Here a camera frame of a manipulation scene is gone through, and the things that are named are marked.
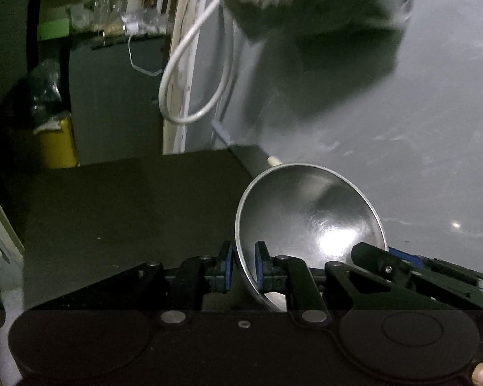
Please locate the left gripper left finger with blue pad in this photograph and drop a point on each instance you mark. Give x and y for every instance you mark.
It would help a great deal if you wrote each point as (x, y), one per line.
(206, 274)

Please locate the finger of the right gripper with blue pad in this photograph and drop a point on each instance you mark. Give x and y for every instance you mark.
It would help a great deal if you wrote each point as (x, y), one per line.
(412, 260)

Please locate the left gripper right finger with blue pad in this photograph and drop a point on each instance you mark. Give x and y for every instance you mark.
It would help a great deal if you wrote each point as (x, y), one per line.
(290, 277)

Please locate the steel bowl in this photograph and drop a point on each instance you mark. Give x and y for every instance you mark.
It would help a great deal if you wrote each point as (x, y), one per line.
(306, 211)

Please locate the small cream cylinder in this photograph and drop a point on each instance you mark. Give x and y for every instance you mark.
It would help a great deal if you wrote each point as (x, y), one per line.
(273, 161)

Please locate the yellow bin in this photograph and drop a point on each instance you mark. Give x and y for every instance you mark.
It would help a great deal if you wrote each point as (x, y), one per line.
(56, 143)

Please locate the green box on shelf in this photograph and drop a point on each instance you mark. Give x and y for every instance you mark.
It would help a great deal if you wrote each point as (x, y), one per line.
(53, 29)

